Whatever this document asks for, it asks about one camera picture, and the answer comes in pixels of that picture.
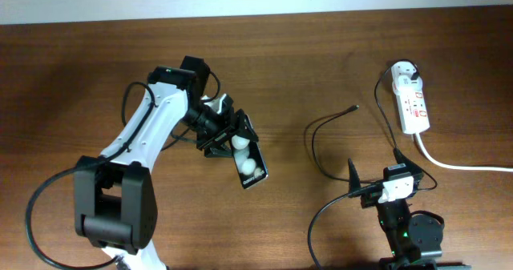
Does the black samsung galaxy phone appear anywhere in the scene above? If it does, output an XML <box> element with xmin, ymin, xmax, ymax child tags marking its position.
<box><xmin>229</xmin><ymin>135</ymin><xmax>269</xmax><ymax>189</ymax></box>

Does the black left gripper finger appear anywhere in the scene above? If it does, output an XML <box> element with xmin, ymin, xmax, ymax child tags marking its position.
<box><xmin>204</xmin><ymin>144</ymin><xmax>232</xmax><ymax>158</ymax></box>
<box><xmin>235</xmin><ymin>109</ymin><xmax>259</xmax><ymax>141</ymax></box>

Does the black usb charging cable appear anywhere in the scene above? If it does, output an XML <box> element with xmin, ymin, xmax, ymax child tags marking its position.
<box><xmin>303</xmin><ymin>58</ymin><xmax>438</xmax><ymax>192</ymax></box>

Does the white power strip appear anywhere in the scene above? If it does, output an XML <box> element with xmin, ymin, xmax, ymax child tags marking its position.
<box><xmin>391</xmin><ymin>61</ymin><xmax>430</xmax><ymax>135</ymax></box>

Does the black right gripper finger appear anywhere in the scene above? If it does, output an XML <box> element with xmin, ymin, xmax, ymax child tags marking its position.
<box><xmin>348</xmin><ymin>159</ymin><xmax>362</xmax><ymax>192</ymax></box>
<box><xmin>393</xmin><ymin>148</ymin><xmax>423</xmax><ymax>175</ymax></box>

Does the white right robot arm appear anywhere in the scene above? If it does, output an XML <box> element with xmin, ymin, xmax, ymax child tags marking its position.
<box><xmin>348</xmin><ymin>148</ymin><xmax>471</xmax><ymax>270</ymax></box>

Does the white power strip cord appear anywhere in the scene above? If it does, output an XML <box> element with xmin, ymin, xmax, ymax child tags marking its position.
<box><xmin>412</xmin><ymin>131</ymin><xmax>513</xmax><ymax>173</ymax></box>

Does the white usb charger adapter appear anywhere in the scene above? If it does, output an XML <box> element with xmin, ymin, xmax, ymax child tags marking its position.
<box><xmin>392</xmin><ymin>71</ymin><xmax>423</xmax><ymax>95</ymax></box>

